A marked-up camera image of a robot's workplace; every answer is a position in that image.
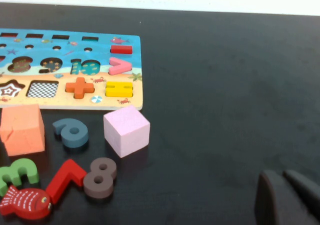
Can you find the red wooden fish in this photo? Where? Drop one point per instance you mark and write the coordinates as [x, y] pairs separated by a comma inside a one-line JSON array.
[[25, 201]]

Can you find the red minus sign piece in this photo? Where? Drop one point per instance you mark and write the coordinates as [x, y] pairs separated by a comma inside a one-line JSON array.
[[121, 49]]

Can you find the orange cube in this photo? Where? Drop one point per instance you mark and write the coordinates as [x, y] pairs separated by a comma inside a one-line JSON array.
[[21, 130]]

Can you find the yellow equals sign piece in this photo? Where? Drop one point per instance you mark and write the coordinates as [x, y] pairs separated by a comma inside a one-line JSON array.
[[111, 89]]

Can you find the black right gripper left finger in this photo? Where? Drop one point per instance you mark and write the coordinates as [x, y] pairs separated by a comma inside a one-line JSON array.
[[267, 200]]

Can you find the orange plus sign piece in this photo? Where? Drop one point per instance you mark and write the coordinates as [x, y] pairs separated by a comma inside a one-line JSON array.
[[80, 87]]

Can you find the brown number eight piece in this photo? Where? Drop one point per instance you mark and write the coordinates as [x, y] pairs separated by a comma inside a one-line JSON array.
[[108, 178]]

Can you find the light pink cube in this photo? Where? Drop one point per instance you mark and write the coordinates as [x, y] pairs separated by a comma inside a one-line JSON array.
[[126, 132]]

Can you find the pink greater-than sign piece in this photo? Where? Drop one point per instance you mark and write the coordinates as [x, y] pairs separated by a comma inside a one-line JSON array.
[[126, 66]]

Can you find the red number seven piece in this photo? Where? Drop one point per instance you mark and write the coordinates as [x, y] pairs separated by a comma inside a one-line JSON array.
[[68, 170]]

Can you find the grey-blue number nine piece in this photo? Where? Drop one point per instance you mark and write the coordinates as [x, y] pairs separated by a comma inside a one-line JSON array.
[[67, 122]]

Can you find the wooden number shape puzzle board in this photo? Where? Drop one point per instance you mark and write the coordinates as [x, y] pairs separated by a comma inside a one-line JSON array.
[[100, 52]]

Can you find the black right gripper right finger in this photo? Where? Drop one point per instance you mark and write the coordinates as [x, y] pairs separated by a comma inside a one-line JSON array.
[[308, 195]]

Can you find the green number three piece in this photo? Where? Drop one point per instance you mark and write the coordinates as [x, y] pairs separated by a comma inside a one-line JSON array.
[[25, 164]]

